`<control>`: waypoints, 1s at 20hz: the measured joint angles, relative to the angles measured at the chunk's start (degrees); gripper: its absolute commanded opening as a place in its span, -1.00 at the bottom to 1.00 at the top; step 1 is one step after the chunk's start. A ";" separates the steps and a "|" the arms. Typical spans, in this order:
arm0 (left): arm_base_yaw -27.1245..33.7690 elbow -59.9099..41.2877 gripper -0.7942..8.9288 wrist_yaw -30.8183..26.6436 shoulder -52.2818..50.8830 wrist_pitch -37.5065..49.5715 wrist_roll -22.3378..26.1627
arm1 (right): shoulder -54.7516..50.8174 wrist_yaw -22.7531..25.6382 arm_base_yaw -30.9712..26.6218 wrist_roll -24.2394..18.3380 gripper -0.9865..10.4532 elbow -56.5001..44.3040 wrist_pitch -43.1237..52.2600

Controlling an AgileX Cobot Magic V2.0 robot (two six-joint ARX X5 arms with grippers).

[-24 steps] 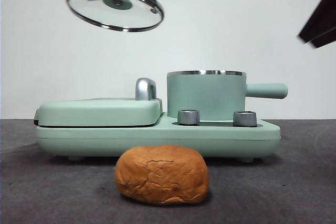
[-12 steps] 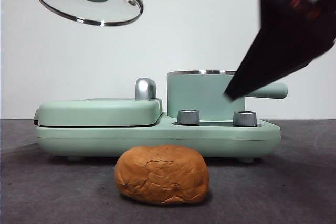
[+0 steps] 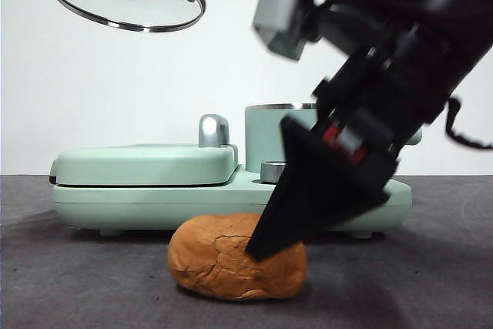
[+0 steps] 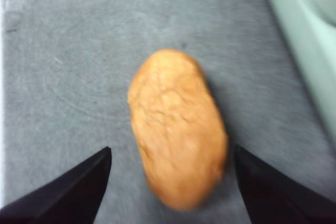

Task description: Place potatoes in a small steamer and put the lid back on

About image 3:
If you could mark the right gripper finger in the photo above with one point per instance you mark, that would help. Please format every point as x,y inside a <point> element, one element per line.
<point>308,198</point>

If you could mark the silver control knob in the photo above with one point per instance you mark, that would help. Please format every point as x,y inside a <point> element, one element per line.
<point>271,172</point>

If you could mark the brown potato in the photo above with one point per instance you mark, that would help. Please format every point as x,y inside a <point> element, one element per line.
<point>208,263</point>

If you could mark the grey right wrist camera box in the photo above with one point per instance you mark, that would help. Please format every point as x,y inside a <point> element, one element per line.
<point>283,21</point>

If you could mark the mint green griddle cover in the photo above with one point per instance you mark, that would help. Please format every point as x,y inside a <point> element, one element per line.
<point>142,163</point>

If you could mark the mint green breakfast machine base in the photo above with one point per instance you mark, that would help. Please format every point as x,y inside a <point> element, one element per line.
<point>154,205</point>

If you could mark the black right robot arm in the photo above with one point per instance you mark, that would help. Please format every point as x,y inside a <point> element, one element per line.
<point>416,36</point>

